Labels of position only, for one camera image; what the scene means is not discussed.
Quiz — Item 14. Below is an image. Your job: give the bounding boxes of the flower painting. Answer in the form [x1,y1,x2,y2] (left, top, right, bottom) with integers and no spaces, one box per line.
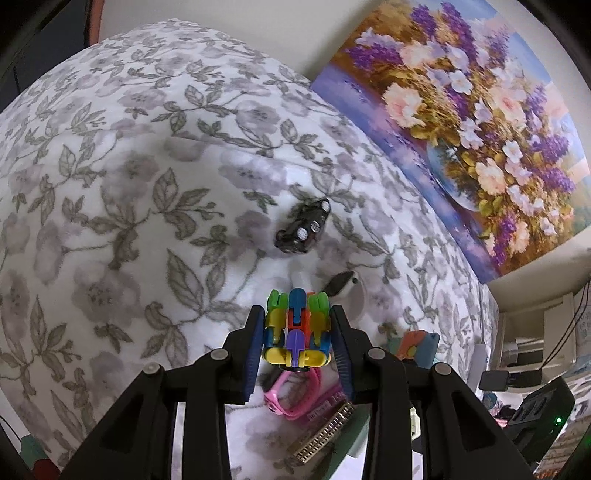
[310,0,591,284]

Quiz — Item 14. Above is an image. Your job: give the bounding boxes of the black toy car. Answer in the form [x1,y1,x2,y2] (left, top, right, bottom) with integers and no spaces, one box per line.
[276,198,331,254]

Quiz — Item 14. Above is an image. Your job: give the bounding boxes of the grey floral blanket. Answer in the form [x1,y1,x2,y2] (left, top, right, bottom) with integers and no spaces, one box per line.
[0,18,502,480]

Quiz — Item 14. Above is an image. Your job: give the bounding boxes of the pink box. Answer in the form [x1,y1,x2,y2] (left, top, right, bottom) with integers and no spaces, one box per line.
[302,390,347,422]

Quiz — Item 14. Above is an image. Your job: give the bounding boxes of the blue orange toy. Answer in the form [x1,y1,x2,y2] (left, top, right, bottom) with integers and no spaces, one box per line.
[387,331,439,370]

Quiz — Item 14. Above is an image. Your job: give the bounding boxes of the gold patterned lighter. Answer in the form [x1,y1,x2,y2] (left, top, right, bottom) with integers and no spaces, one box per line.
[288,401,356,463]

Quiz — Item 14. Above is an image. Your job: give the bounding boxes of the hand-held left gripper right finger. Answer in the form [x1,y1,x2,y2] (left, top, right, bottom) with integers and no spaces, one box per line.
[329,305,536,480]

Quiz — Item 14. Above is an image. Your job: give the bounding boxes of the white shelf unit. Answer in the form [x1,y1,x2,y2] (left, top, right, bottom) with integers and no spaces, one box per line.
[489,291,591,384]

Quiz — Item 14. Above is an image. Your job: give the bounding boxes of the small black device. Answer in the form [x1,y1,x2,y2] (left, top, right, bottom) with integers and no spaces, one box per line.
[479,370,509,391]

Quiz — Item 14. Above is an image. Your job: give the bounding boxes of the colourful block toy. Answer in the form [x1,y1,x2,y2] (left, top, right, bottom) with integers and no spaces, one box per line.
[261,288,334,369]

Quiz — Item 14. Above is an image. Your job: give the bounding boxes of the pink wristband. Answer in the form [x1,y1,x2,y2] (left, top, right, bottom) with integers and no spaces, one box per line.
[263,369,324,421]

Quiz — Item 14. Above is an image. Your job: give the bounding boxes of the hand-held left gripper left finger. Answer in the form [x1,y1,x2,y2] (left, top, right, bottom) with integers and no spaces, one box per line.
[60,305,266,480]

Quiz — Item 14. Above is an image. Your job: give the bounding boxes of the dark cabinet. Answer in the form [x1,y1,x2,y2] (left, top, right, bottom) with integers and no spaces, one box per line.
[0,0,102,112]

